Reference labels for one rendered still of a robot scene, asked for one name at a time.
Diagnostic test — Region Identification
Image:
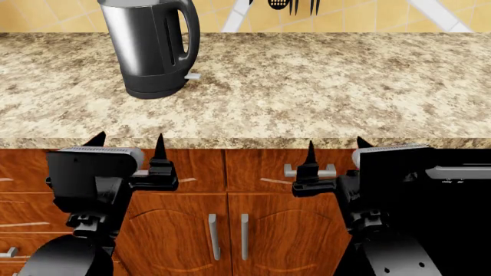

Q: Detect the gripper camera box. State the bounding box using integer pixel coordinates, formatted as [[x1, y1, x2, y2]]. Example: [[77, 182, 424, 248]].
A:
[[44, 146, 146, 214], [351, 143, 439, 211]]

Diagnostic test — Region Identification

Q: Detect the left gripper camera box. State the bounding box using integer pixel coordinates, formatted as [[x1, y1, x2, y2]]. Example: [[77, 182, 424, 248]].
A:
[[44, 146, 146, 214]]

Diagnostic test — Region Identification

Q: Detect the wooden drawer stack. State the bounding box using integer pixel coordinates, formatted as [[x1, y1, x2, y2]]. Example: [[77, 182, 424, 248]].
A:
[[0, 148, 77, 276]]

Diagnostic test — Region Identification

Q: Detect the grey dishwasher handle bar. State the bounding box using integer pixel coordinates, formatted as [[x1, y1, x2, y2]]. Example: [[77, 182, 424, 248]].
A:
[[424, 166, 491, 180]]

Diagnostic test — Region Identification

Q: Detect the grey vertical door handle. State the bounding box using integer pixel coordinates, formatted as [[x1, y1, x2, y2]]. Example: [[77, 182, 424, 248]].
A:
[[207, 213, 222, 261], [240, 213, 250, 261]]

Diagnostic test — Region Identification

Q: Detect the black built-in dishwasher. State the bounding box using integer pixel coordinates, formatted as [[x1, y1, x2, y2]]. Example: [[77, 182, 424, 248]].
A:
[[398, 147, 491, 276]]

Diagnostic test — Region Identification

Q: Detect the wooden cabinet door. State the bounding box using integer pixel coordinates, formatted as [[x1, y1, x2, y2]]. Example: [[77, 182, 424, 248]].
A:
[[228, 191, 353, 276], [113, 191, 232, 276]]

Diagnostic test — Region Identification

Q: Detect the stainless steel electric kettle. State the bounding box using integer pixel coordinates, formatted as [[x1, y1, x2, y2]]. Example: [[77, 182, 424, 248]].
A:
[[96, 0, 202, 94]]

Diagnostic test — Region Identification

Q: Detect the black kettle base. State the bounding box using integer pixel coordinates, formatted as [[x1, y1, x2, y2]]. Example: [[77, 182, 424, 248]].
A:
[[126, 80, 189, 100]]

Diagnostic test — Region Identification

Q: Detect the wooden cabinet drawer front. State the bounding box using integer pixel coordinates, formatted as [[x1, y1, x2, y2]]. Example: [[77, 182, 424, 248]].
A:
[[134, 148, 227, 193], [225, 148, 358, 193]]

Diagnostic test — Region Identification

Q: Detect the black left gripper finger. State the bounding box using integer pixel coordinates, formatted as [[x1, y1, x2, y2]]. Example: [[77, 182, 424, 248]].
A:
[[148, 133, 174, 177]]

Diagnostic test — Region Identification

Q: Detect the white diagonal rack bar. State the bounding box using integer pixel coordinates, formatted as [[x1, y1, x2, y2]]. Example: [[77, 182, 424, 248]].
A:
[[220, 0, 255, 34], [407, 0, 475, 34]]

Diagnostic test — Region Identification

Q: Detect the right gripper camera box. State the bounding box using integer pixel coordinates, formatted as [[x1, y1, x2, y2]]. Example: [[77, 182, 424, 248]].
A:
[[351, 143, 439, 211]]

